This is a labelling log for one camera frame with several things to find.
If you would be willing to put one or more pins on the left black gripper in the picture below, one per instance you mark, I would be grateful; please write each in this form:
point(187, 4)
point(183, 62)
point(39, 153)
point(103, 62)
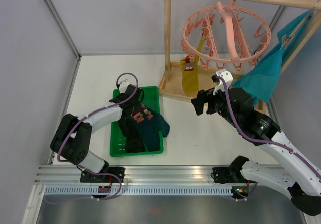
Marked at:
point(137, 107)

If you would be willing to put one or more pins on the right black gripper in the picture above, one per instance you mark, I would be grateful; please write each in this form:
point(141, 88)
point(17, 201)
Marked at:
point(203, 96)

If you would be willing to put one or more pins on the yellow sock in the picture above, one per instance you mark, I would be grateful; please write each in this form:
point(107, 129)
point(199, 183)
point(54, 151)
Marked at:
point(200, 44)
point(189, 76)

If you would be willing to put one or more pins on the christmas pattern sock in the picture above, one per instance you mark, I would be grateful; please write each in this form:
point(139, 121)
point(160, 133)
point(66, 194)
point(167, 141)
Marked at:
point(145, 130)

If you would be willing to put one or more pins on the pink round clip hanger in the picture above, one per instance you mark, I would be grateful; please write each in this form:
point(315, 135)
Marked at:
point(225, 35)

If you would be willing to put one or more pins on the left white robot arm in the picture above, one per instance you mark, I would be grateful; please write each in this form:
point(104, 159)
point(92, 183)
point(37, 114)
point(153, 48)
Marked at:
point(72, 138)

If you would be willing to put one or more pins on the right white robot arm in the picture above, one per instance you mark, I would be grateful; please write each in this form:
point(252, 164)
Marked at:
point(301, 183)

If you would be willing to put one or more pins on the metal clip hanger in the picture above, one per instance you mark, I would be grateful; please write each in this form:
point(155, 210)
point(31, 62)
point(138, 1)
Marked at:
point(288, 34)

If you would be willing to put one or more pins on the wooden clothes rack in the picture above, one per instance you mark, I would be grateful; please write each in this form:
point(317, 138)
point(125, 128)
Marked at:
point(170, 86)

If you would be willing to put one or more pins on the dark teal sock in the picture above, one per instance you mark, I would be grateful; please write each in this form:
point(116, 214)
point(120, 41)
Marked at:
point(157, 121)

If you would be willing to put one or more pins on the black sock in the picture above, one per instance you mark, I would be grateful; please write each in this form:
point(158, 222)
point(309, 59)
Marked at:
point(134, 143)

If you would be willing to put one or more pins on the green plastic tray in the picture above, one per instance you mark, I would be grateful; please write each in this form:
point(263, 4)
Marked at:
point(118, 140)

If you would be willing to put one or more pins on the teal cloth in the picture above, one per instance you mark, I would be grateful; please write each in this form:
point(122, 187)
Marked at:
point(261, 81)

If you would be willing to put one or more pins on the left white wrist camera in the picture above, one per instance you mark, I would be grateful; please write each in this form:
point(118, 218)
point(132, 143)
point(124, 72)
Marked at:
point(123, 86)

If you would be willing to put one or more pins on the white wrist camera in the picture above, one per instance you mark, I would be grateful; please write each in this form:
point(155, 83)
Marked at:
point(223, 79)
point(123, 86)

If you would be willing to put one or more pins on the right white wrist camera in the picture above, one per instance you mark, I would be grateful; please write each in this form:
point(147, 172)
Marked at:
point(223, 79)

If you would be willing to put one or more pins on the slotted cable duct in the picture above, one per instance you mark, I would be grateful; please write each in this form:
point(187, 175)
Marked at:
point(212, 190)

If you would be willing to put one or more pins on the aluminium mounting rail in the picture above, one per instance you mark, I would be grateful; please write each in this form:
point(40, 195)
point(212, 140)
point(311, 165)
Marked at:
point(133, 175)

